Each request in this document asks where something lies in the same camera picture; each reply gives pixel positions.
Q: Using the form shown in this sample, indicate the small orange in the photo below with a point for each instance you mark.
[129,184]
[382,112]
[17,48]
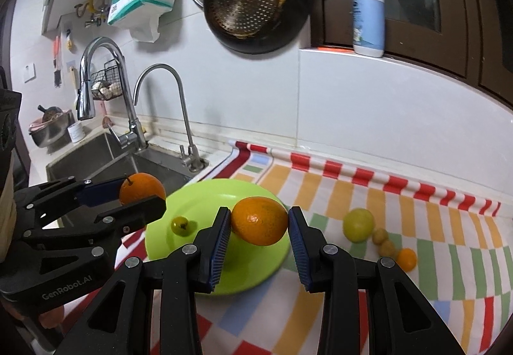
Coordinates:
[407,259]

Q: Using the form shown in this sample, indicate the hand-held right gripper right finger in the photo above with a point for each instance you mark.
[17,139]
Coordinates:
[298,246]

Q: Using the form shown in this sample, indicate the white wall socket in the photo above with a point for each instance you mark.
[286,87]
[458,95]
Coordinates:
[29,72]

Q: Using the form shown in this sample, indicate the large orange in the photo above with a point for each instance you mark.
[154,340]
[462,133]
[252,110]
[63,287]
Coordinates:
[259,224]

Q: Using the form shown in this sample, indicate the large green tomato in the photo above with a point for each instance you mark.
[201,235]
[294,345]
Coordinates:
[358,224]

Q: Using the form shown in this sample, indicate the striped colourful cloth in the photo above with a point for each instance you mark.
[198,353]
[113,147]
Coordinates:
[441,242]

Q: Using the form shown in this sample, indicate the red hanging tool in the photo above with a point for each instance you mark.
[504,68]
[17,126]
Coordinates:
[56,52]

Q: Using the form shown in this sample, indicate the person's left hand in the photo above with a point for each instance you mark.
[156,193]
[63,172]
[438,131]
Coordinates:
[52,315]

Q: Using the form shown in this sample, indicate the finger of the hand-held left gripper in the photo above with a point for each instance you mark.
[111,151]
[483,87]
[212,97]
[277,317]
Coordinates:
[100,192]
[120,218]

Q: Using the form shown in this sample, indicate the small brown kiwi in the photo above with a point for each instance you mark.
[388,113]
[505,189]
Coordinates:
[380,236]
[387,248]

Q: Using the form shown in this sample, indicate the steel sink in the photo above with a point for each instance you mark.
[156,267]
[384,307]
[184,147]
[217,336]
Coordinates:
[100,154]

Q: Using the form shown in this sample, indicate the brass wall tap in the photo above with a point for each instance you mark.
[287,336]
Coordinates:
[94,6]

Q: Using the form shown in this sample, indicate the green plate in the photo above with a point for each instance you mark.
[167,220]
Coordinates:
[208,194]

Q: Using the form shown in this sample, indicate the chrome pull-down faucet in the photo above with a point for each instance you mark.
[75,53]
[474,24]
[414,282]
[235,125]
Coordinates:
[86,98]

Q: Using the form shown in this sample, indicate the small green tomato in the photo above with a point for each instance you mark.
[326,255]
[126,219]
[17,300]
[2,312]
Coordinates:
[180,225]

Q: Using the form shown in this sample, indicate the white cup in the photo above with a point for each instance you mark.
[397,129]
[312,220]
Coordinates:
[76,132]

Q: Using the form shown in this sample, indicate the white pump bottle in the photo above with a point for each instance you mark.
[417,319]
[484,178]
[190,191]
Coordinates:
[366,18]

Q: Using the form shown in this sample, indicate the metal bowl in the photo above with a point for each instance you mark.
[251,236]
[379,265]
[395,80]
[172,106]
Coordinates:
[52,132]

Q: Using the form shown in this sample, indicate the white plastic bag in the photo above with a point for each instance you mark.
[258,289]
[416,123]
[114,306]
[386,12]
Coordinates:
[144,28]

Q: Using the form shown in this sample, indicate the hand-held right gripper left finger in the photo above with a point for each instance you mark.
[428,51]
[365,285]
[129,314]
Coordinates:
[219,246]

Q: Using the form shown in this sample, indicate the medium orange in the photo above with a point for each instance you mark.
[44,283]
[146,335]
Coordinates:
[144,186]

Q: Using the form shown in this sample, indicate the dark brown glass door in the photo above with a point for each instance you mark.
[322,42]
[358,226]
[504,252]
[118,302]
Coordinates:
[332,18]
[495,58]

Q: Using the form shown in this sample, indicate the hanging dish brush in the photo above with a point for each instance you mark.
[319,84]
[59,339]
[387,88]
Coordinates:
[74,78]

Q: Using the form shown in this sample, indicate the slim gooseneck faucet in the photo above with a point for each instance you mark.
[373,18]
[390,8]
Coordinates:
[182,106]

